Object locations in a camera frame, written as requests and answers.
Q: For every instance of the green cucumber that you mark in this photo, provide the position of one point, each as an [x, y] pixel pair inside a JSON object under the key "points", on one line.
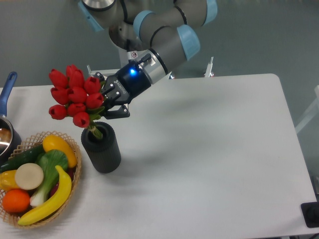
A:
{"points": [[27, 156]]}

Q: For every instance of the red fruit under banana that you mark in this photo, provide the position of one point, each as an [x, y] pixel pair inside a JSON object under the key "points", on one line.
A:
{"points": [[70, 172]]}

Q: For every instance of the yellow banana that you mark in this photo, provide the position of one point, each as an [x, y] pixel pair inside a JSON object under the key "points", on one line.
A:
{"points": [[52, 204]]}

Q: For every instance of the blue handled saucepan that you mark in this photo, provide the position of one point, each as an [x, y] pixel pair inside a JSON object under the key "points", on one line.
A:
{"points": [[9, 138]]}

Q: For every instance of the woven wicker basket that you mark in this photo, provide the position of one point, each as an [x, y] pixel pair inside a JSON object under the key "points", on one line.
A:
{"points": [[33, 141]]}

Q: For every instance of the orange fruit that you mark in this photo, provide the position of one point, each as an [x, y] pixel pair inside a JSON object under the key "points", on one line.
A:
{"points": [[16, 201]]}

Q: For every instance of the red tulip bouquet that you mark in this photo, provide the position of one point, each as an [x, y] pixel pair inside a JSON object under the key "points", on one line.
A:
{"points": [[77, 97]]}

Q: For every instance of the beige round mushroom cap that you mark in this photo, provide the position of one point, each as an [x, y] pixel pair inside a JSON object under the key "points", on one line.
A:
{"points": [[29, 176]]}

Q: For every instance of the green bok choy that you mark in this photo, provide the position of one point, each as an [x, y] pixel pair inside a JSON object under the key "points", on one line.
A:
{"points": [[47, 162]]}

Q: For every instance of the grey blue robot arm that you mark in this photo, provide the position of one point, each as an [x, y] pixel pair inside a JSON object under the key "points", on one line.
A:
{"points": [[102, 14]]}

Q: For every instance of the dark grey ribbed vase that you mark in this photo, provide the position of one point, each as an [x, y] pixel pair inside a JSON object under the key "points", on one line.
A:
{"points": [[104, 153]]}

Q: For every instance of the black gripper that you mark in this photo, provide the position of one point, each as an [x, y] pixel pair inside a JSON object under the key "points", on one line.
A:
{"points": [[119, 89]]}

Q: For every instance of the black device at edge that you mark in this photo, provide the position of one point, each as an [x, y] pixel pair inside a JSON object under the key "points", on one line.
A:
{"points": [[310, 213]]}

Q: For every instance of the yellow bell pepper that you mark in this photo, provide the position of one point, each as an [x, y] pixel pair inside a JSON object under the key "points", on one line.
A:
{"points": [[7, 180]]}

